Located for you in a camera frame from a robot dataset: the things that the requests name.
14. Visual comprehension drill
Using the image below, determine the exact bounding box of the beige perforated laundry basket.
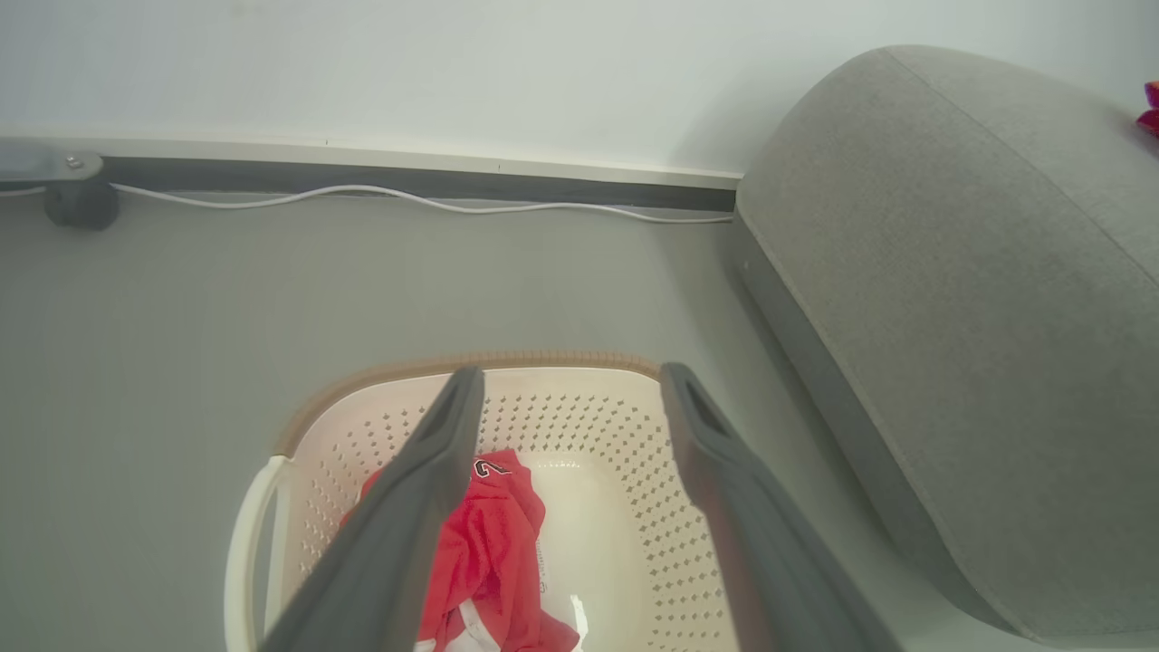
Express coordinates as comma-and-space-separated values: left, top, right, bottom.
224, 351, 752, 652

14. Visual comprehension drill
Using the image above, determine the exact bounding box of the white cable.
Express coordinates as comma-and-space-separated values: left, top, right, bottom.
0, 184, 736, 225

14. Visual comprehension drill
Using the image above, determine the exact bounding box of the grey fabric sofa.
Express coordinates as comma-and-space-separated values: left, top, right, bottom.
729, 45, 1159, 646

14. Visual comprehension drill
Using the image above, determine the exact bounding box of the red jersey with white trim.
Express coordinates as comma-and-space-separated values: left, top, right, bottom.
340, 448, 589, 652

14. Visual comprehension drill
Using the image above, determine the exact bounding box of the grey metal partition foot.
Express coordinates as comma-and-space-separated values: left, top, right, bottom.
0, 145, 105, 189

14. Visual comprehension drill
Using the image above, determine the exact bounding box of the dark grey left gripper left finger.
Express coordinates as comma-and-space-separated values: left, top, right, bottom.
258, 365, 487, 652

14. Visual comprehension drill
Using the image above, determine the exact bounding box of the white wall base strip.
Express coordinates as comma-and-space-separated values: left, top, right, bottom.
0, 134, 743, 193

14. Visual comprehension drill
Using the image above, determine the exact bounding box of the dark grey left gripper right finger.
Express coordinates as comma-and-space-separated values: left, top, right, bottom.
658, 362, 906, 652

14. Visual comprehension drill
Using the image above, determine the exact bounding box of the black caster wheel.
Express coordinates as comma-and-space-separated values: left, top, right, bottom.
43, 179, 120, 231

